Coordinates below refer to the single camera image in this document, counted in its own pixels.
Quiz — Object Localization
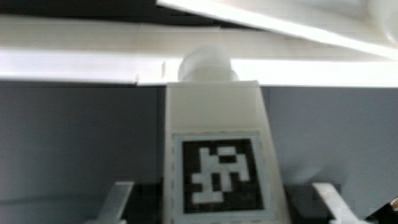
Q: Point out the white table leg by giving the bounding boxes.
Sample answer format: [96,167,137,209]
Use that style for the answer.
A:
[164,46,292,224]

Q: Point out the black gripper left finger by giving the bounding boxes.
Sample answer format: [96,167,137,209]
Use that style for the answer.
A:
[86,181,135,224]

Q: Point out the white U-shaped fence obstacle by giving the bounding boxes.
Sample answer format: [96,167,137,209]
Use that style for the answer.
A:
[0,15,398,88]

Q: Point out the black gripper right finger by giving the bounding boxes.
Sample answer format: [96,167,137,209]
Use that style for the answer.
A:
[313,183,363,224]

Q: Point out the white square tabletop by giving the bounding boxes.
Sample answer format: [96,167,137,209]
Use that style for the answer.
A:
[157,0,398,60]

